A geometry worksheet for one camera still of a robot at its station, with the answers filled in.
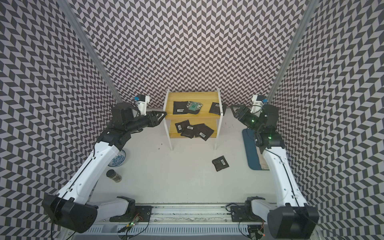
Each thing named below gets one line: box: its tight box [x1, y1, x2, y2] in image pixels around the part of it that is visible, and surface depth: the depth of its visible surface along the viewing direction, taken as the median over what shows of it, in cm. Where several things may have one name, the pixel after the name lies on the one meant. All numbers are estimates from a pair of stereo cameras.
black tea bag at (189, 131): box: [180, 124, 195, 139], surface depth 87 cm
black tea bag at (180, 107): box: [173, 101, 195, 115], surface depth 75 cm
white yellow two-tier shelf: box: [163, 89, 223, 151], surface depth 79 cm
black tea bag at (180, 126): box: [175, 119, 191, 133], surface depth 90 cm
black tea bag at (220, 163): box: [212, 155, 230, 172], surface depth 93 cm
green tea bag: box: [186, 101, 203, 111], surface depth 77 cm
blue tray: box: [242, 128, 262, 171], surface depth 95 cm
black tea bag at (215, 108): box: [208, 102, 221, 116], surface depth 75 cm
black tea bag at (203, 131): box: [193, 123, 215, 141], surface depth 86 cm
